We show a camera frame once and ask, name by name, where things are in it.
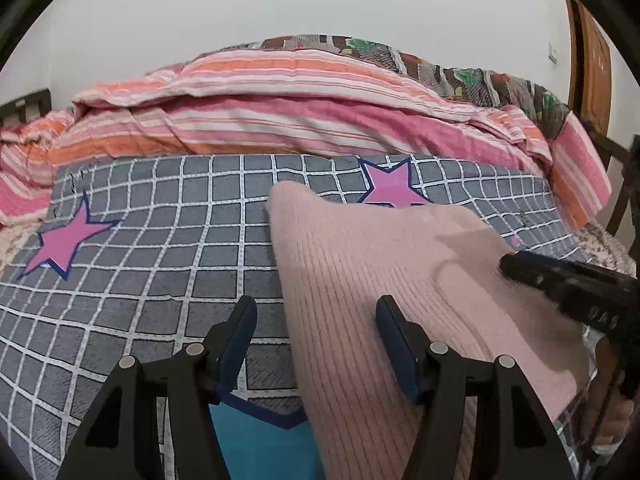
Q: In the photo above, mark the dark wooden chair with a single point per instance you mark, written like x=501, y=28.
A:
x=617, y=180

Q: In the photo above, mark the person's right hand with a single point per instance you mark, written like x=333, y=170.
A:
x=612, y=405

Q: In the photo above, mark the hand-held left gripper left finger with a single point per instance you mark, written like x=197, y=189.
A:
x=235, y=332

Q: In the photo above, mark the pink knit sweater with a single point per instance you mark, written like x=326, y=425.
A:
x=380, y=270

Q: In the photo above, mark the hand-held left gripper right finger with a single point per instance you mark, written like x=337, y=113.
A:
x=397, y=340

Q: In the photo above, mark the dark wooden headboard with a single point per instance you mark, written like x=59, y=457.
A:
x=25, y=106

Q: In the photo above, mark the brown floral patchwork quilt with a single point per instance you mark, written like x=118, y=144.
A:
x=450, y=67

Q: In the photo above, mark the white wall switch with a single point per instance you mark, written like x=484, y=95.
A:
x=551, y=53

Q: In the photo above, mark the grey checked star-print blanket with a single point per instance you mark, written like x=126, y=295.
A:
x=165, y=240

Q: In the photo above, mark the floral bed sheet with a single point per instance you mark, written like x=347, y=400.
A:
x=602, y=247

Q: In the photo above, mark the wooden door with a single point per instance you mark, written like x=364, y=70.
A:
x=592, y=60

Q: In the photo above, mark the pink orange striped quilt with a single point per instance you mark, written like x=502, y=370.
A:
x=280, y=105

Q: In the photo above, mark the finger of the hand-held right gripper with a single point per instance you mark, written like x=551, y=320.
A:
x=525, y=266

